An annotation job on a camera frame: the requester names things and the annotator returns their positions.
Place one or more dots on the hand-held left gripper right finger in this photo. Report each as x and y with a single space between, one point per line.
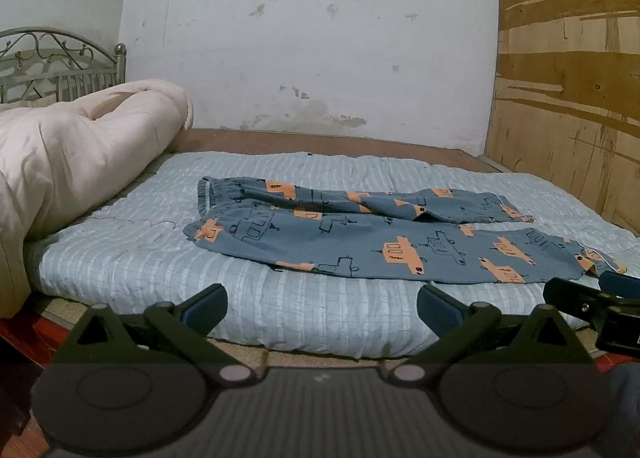
434 307

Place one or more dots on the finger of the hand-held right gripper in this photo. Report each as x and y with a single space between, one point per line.
570 295
620 283

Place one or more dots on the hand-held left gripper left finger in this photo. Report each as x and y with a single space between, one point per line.
207 302

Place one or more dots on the blue pants with orange print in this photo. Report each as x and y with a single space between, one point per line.
350 233

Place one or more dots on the light blue striped quilt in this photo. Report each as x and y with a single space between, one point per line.
150 263

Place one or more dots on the plywood board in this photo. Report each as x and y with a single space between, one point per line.
570 88

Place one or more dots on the metal bed headboard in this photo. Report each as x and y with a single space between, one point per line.
55 63

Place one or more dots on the wooden bed frame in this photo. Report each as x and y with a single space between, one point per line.
325 140

